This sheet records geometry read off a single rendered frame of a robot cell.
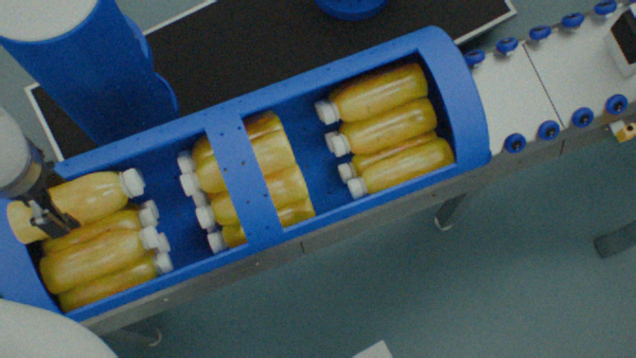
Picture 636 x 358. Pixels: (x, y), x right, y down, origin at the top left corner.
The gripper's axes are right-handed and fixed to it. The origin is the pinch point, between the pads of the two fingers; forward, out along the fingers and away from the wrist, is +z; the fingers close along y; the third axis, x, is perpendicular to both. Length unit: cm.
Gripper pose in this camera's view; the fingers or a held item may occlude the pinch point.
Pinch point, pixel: (59, 202)
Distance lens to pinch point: 135.2
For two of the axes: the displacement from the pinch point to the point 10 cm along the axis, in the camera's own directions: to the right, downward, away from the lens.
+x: -9.3, 3.5, -0.9
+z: 0.1, 2.6, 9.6
